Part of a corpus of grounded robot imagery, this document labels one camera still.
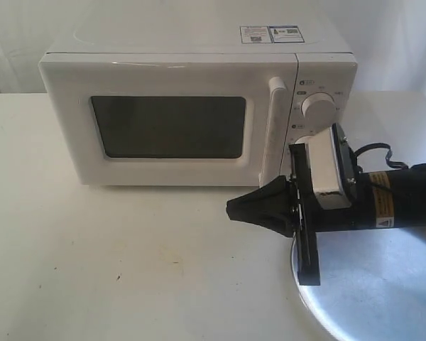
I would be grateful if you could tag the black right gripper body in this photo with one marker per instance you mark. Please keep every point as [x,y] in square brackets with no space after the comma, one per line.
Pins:
[310,219]

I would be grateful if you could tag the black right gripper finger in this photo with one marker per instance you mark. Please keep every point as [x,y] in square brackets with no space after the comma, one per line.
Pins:
[276,223]
[273,198]

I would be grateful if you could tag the white microwave door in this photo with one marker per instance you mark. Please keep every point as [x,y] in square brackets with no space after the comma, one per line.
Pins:
[173,120]

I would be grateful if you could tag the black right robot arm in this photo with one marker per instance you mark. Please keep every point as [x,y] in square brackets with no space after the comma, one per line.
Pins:
[386,199]

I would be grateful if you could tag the white microwave oven body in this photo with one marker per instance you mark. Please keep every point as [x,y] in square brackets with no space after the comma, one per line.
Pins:
[325,65]

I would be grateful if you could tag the lower white control knob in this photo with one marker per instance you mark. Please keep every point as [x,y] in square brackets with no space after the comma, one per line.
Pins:
[304,140]

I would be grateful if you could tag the white control knob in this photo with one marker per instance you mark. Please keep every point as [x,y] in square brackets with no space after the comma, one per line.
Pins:
[319,107]
[304,140]

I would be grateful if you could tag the upper white control knob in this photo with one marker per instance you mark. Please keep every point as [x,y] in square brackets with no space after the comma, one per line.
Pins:
[319,107]

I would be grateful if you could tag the round steel tray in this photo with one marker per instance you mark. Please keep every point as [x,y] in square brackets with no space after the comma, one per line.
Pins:
[372,285]

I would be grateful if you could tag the white warning label sticker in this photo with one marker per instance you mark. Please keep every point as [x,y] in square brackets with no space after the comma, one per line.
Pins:
[271,34]

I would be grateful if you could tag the white backdrop curtain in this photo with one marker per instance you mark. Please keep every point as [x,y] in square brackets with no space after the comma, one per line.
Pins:
[388,39]

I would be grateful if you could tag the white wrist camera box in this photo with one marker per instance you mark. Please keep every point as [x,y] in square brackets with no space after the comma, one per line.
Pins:
[331,168]

